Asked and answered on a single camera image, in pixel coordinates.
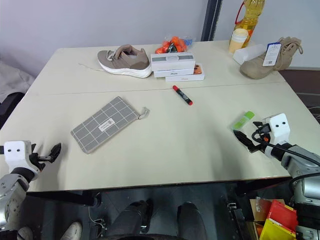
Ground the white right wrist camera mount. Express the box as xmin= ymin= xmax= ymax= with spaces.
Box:
xmin=261 ymin=112 xmax=291 ymax=146

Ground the white phone box orange picture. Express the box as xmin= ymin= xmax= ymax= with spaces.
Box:
xmin=152 ymin=63 xmax=204 ymax=79

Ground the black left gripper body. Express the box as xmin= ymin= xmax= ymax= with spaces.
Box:
xmin=28 ymin=143 xmax=47 ymax=173

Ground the white blue boot tag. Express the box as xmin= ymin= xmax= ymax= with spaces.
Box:
xmin=262 ymin=42 xmax=283 ymax=67

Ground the grey cloth heap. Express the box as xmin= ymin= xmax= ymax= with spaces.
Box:
xmin=0 ymin=60 xmax=36 ymax=103

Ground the white box grey print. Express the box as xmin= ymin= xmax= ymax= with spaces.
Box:
xmin=150 ymin=52 xmax=197 ymax=72

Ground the black table frame bar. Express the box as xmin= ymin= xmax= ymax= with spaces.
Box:
xmin=26 ymin=190 xmax=102 ymax=208

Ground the brown sneaker white sole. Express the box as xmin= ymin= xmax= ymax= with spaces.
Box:
xmin=78 ymin=43 xmax=153 ymax=79

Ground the yellow plastic bin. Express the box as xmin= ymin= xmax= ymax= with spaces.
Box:
xmin=258 ymin=218 xmax=297 ymax=240

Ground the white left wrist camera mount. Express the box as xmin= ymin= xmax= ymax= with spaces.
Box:
xmin=3 ymin=140 xmax=34 ymax=174

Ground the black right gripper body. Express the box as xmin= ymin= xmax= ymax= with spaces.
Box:
xmin=251 ymin=123 xmax=273 ymax=154

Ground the green highlighter pen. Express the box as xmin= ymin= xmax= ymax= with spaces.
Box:
xmin=232 ymin=110 xmax=256 ymax=130

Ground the grey checked pencil pouch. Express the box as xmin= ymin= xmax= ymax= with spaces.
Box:
xmin=70 ymin=95 xmax=151 ymax=155

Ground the red plastic bin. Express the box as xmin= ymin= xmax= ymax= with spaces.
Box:
xmin=266 ymin=199 xmax=299 ymax=232

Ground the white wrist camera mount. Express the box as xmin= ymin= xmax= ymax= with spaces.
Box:
xmin=261 ymin=112 xmax=291 ymax=146
xmin=3 ymin=140 xmax=34 ymax=174

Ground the tan suede boot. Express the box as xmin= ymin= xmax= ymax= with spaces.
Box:
xmin=239 ymin=36 xmax=305 ymax=80

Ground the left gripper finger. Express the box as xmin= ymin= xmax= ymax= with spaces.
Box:
xmin=48 ymin=142 xmax=62 ymax=158
xmin=36 ymin=154 xmax=57 ymax=164

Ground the flat white phone box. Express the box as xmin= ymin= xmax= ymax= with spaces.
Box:
xmin=164 ymin=72 xmax=206 ymax=83

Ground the white shoe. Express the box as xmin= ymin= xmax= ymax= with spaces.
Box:
xmin=59 ymin=220 xmax=84 ymax=240
xmin=16 ymin=225 xmax=34 ymax=240

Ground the orange blue plastic bag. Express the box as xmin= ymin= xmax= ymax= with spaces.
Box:
xmin=155 ymin=35 xmax=194 ymax=55

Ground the plain white carton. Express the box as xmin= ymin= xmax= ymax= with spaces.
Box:
xmin=232 ymin=43 xmax=267 ymax=65

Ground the dark vertical post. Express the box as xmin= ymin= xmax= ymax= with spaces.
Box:
xmin=200 ymin=0 xmax=224 ymax=42

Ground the dark rounded leg shape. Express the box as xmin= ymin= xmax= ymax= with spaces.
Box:
xmin=176 ymin=201 xmax=209 ymax=240
xmin=106 ymin=199 xmax=154 ymax=239

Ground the yellow cooking oil bottle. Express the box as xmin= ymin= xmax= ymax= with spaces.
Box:
xmin=234 ymin=0 xmax=266 ymax=49

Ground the red marker pen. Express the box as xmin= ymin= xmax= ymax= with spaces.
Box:
xmin=171 ymin=84 xmax=194 ymax=107

